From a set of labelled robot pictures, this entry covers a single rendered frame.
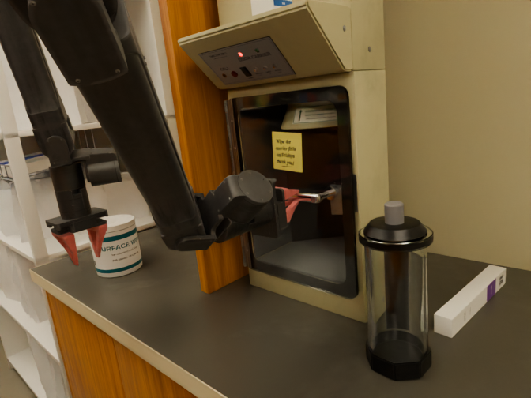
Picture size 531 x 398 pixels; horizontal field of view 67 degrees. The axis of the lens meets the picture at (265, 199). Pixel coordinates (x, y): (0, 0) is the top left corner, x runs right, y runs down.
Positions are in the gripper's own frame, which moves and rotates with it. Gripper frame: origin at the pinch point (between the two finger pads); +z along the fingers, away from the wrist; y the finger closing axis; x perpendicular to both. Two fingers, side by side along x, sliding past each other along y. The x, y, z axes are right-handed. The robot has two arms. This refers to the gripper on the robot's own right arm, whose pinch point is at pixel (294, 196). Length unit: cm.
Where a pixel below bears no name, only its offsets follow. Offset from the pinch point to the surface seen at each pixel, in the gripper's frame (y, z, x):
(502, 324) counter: -26.3, 18.7, -30.7
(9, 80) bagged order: 37, -5, 129
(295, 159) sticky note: 6.3, 4.2, 2.4
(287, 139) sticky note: 10.1, 4.2, 3.9
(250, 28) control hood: 29.5, -5.5, 1.2
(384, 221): -2.2, -1.9, -19.0
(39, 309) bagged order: -61, -10, 148
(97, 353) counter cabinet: -43, -21, 57
